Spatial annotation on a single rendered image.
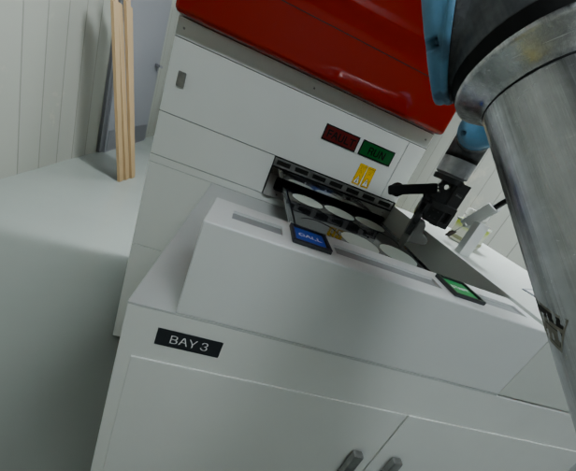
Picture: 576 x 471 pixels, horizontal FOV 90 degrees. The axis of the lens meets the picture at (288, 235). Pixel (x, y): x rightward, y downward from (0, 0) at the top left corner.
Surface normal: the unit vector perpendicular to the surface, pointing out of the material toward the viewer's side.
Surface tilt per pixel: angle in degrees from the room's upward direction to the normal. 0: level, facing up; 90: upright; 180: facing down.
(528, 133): 102
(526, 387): 90
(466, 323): 90
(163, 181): 90
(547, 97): 90
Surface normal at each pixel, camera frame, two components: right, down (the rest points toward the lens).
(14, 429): 0.37, -0.86
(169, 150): 0.07, 0.40
